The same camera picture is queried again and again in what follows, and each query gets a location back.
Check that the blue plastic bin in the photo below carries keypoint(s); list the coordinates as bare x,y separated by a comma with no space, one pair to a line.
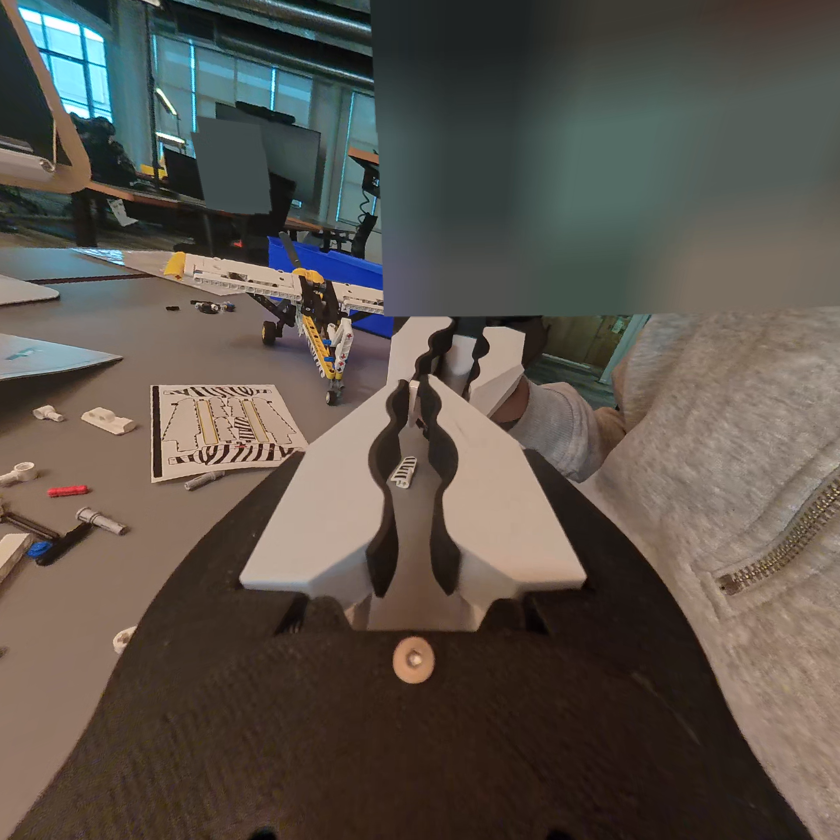
341,266

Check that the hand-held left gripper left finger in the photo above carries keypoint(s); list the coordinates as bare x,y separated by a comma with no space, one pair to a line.
315,525

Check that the lego instruction booklet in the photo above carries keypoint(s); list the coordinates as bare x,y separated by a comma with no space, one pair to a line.
46,358

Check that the white yellow lego plane model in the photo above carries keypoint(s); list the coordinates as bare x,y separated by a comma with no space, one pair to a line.
249,279

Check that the person's right hand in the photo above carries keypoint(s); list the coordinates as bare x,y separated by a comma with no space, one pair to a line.
512,407

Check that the zebra striped sticker sheet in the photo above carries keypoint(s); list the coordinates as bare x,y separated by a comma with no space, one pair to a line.
216,426

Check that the black office chair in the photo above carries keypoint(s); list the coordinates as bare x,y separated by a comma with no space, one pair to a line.
364,229

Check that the dark flat screen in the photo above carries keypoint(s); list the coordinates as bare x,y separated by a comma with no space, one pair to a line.
295,151

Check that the white two-hole lego liftarm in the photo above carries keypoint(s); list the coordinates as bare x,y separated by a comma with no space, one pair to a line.
123,640

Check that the scattered loose lego pieces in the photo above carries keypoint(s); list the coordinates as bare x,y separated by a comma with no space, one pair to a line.
108,420

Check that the white monitor base plate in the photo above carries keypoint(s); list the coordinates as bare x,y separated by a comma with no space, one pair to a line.
19,289

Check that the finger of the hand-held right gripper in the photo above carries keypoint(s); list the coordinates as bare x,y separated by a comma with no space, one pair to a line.
505,367
410,348

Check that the small dark lego parts cluster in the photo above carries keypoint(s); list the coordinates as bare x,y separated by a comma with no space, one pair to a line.
208,307

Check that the grey lego pin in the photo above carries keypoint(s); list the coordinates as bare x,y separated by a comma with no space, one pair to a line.
203,481

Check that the wooden standing desk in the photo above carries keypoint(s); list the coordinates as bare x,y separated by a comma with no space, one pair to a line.
364,157

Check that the small striped sticker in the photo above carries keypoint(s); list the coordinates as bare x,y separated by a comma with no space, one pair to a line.
405,472

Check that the tan-edged computer monitor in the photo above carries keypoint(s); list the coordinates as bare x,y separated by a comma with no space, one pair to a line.
19,79

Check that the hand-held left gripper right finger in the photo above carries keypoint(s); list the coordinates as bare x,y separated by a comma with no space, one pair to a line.
499,518

